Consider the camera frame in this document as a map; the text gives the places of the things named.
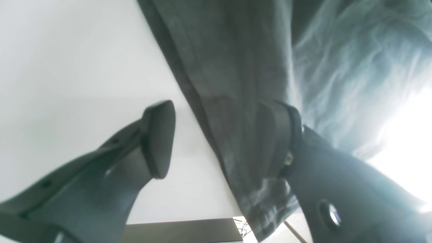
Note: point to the dark grey T-shirt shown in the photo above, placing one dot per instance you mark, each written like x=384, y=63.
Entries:
x=345, y=65

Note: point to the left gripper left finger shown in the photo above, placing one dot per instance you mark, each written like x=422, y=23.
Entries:
x=89, y=199

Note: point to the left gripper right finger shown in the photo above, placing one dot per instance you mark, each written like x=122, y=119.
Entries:
x=344, y=200

